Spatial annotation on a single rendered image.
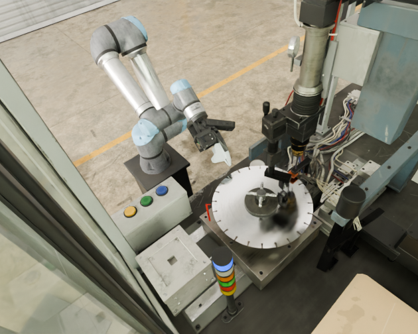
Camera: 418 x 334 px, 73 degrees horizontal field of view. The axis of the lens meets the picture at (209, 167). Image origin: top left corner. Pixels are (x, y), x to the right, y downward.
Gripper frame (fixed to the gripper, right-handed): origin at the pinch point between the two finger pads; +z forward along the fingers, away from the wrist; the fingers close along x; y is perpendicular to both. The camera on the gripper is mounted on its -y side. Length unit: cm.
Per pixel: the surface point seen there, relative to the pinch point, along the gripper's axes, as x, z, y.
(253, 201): 6.8, 16.0, 2.8
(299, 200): 10.1, 23.3, -10.3
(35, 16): -381, -432, 38
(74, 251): 67, 7, 42
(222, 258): 33.7, 20.9, 25.2
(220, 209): 3.4, 13.0, 12.9
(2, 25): -373, -428, 92
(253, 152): -1.9, 1.0, -10.5
